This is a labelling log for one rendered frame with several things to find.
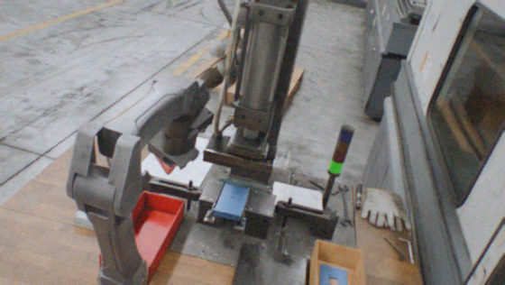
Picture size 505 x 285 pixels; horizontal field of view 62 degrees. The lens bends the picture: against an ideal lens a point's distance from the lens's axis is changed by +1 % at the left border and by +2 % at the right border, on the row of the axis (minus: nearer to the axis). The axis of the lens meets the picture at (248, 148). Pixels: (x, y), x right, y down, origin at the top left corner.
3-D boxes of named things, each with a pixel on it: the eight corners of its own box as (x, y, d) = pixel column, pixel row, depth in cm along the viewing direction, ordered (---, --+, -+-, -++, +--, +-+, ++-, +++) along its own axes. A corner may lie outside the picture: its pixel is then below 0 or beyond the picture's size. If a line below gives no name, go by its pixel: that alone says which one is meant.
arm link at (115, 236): (120, 266, 87) (94, 154, 65) (149, 277, 86) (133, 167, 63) (103, 292, 82) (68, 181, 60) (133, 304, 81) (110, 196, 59)
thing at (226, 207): (211, 217, 106) (212, 208, 104) (224, 184, 119) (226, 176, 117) (238, 225, 105) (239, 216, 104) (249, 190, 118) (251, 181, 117)
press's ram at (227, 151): (199, 172, 106) (213, 61, 91) (223, 128, 128) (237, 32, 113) (268, 188, 105) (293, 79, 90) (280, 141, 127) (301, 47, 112)
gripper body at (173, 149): (166, 132, 96) (169, 108, 91) (199, 156, 94) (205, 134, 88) (145, 145, 92) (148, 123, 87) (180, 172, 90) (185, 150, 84)
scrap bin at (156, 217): (99, 272, 97) (98, 253, 93) (142, 206, 118) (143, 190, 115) (149, 285, 96) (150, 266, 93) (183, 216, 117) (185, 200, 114)
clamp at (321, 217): (270, 225, 120) (278, 198, 115) (272, 218, 123) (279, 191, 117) (322, 239, 118) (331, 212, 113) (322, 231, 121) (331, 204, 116)
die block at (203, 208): (196, 223, 116) (198, 201, 112) (206, 201, 124) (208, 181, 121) (266, 240, 114) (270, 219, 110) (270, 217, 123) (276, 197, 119)
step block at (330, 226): (308, 234, 119) (316, 210, 114) (309, 228, 121) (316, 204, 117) (331, 240, 118) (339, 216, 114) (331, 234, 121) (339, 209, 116)
